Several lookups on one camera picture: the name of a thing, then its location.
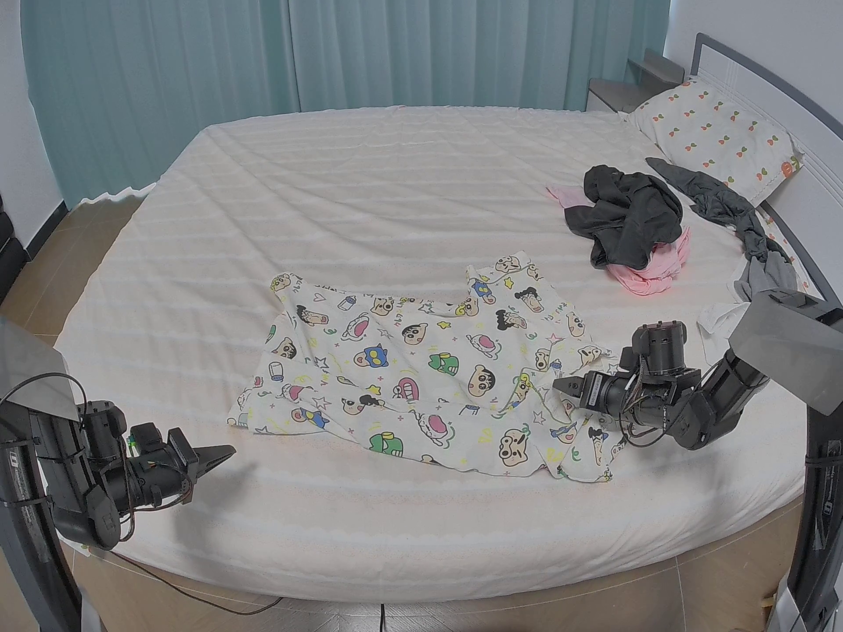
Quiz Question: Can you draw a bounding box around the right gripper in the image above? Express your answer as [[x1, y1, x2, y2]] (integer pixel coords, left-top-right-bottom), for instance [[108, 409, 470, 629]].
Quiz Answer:
[[583, 371, 636, 414]]

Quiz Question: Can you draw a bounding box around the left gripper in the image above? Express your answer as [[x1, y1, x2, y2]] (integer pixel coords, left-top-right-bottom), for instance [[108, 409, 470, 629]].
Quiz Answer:
[[135, 427, 237, 505]]

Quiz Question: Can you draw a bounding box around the grey bedside table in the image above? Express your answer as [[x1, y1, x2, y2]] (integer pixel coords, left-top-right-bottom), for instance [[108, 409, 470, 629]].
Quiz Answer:
[[585, 48, 684, 113]]

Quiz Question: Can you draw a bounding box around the black garment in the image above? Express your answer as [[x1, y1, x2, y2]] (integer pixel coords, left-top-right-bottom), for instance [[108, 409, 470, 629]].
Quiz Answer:
[[564, 163, 684, 269]]

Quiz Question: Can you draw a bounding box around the white printed pillow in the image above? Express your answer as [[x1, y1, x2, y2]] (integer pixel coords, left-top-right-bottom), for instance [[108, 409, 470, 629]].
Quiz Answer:
[[622, 75, 804, 208]]

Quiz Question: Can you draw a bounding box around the white garment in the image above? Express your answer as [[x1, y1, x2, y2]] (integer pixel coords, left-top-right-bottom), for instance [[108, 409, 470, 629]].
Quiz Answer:
[[697, 300, 748, 341]]

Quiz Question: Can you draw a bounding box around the bed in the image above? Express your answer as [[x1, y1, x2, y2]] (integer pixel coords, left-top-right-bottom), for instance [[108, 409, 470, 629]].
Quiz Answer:
[[49, 32, 843, 607]]

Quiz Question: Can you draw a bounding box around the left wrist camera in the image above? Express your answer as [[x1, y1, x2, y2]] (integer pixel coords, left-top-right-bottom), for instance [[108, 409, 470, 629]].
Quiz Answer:
[[128, 422, 162, 459]]

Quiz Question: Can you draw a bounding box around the white printed pyjama top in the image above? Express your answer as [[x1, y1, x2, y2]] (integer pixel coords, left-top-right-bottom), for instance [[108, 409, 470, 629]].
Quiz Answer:
[[227, 251, 623, 484]]

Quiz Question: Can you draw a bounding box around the blue-green curtain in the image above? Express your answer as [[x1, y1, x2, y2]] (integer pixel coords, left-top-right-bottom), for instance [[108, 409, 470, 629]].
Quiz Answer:
[[20, 0, 673, 212]]

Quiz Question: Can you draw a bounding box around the pink garment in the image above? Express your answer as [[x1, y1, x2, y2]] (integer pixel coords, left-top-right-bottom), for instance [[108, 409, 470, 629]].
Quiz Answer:
[[545, 183, 692, 298]]

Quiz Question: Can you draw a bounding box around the dark grey garment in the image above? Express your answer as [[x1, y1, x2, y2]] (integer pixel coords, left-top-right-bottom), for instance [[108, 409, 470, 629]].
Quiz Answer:
[[644, 157, 791, 268]]

